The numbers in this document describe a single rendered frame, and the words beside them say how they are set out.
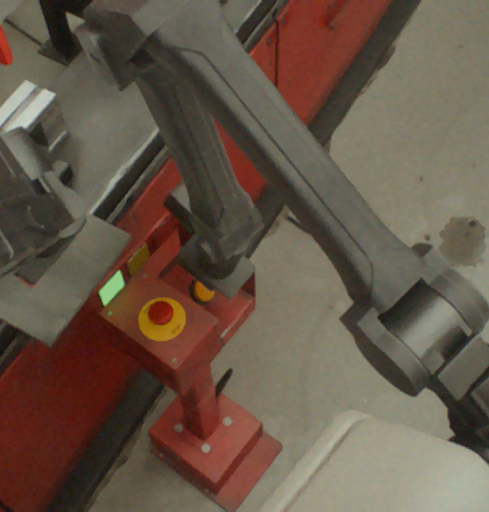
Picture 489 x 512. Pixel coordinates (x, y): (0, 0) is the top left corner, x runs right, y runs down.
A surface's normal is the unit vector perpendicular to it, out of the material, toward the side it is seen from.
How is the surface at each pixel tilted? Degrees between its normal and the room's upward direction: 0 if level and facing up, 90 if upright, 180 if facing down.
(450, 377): 38
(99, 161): 0
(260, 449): 0
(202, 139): 83
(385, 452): 43
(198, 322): 0
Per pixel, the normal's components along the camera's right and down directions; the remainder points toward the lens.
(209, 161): 0.67, 0.57
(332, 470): -0.53, -0.74
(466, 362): 0.33, 0.06
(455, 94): -0.02, -0.49
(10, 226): 0.73, -0.54
